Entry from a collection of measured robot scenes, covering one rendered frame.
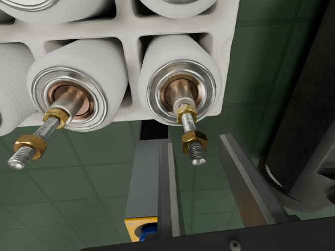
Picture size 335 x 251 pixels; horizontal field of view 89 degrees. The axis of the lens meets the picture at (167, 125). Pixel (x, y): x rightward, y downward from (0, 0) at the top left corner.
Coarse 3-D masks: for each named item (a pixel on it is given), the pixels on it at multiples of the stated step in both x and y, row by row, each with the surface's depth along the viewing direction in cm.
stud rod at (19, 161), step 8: (48, 120) 14; (56, 120) 15; (40, 128) 14; (48, 128) 14; (40, 136) 13; (48, 136) 14; (16, 152) 11; (24, 152) 12; (32, 152) 12; (8, 160) 11; (16, 160) 11; (24, 160) 11; (16, 168) 11
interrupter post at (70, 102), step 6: (60, 96) 17; (66, 96) 17; (72, 96) 17; (78, 96) 18; (54, 102) 16; (60, 102) 16; (66, 102) 16; (72, 102) 17; (78, 102) 18; (48, 108) 16; (54, 108) 16; (60, 108) 16; (66, 108) 16; (72, 108) 16; (78, 108) 18; (66, 114) 16; (72, 114) 16
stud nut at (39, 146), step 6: (24, 138) 12; (30, 138) 12; (36, 138) 12; (18, 144) 12; (24, 144) 12; (30, 144) 12; (36, 144) 12; (42, 144) 12; (36, 150) 12; (42, 150) 12; (36, 156) 12
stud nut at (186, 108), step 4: (180, 108) 15; (184, 108) 14; (188, 108) 14; (192, 108) 15; (176, 112) 15; (180, 112) 14; (184, 112) 14; (188, 112) 14; (192, 112) 14; (196, 112) 15; (176, 116) 16; (180, 116) 15; (196, 116) 15; (180, 120) 15; (196, 120) 15; (180, 124) 15
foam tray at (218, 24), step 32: (128, 0) 19; (224, 0) 20; (0, 32) 21; (32, 32) 21; (64, 32) 21; (96, 32) 21; (128, 32) 21; (160, 32) 21; (192, 32) 22; (224, 32) 22; (128, 64) 23; (224, 64) 24; (128, 96) 30
